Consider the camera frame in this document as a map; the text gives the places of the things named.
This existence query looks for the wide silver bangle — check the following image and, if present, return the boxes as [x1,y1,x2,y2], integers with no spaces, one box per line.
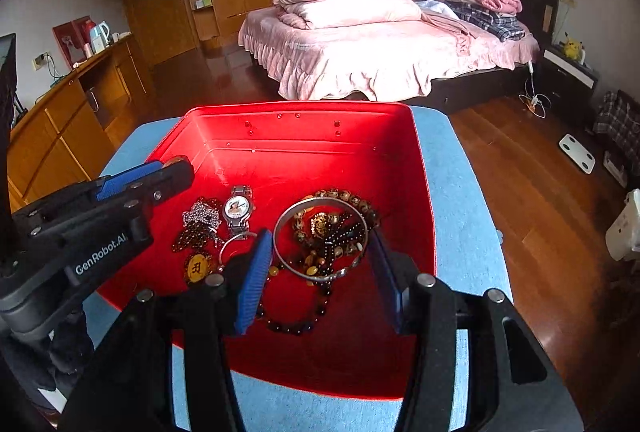
[273,199,372,283]

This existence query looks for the wooden sideboard cabinet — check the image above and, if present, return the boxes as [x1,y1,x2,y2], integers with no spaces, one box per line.
[7,34,154,213]

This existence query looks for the folded plaid clothes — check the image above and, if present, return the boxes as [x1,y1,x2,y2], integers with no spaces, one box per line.
[440,0,527,43]

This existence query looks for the red tin box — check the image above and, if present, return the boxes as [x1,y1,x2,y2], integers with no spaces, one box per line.
[94,100,435,403]

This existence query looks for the white appliance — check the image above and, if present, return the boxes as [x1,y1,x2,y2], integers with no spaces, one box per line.
[604,188,640,263]

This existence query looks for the gold filigree pendant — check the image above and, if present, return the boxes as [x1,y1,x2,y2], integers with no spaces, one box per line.
[307,211,334,238]

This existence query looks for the white bathroom scale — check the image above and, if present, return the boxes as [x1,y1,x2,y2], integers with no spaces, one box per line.
[558,134,598,175]

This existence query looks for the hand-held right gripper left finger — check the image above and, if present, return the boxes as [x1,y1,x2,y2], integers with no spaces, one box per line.
[57,228,275,432]

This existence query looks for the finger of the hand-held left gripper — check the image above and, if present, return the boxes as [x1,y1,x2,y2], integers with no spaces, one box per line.
[12,159,196,259]
[91,156,187,204]

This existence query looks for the black bead necklace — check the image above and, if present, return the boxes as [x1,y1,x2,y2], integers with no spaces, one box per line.
[254,216,366,337]

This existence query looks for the thin silver bangle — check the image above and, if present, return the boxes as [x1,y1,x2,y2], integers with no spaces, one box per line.
[218,232,259,263]

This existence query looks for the red picture frame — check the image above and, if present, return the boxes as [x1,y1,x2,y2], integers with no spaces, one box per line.
[52,16,96,69]

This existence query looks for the yellow plush toy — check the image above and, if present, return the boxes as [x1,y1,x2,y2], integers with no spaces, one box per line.
[558,31,586,60]

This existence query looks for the dark bead necklace yellow pendant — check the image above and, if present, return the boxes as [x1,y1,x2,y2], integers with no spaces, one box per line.
[171,197,221,285]

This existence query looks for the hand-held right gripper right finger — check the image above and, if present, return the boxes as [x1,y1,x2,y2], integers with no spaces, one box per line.
[368,228,586,432]

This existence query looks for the white electric kettle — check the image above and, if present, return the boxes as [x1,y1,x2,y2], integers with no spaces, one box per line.
[90,20,112,53]

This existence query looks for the silver wrist watch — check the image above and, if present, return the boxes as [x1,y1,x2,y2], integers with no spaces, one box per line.
[221,185,255,237]

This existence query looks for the dark nightstand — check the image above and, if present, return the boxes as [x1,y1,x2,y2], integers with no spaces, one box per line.
[540,44,600,113]

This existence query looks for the bed with pink sheet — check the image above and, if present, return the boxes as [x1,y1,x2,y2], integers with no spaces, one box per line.
[237,0,561,113]

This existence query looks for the brown wooden bead bracelet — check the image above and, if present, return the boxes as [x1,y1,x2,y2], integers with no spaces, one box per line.
[292,186,381,263]

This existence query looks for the plaid bag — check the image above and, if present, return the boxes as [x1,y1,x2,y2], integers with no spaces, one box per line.
[592,90,640,163]

